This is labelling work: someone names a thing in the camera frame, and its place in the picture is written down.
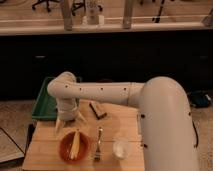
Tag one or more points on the dark blue object on floor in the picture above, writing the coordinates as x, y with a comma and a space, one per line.
199, 99

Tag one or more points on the green tray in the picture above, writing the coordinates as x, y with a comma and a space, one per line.
46, 108

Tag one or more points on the yellow banana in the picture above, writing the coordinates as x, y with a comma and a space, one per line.
75, 146

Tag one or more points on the red bowl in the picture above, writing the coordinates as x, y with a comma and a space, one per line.
66, 144

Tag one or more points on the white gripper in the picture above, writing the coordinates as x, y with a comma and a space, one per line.
67, 111

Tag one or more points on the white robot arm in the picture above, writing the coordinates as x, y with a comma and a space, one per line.
169, 136

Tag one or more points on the metal fork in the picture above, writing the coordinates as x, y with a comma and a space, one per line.
97, 156

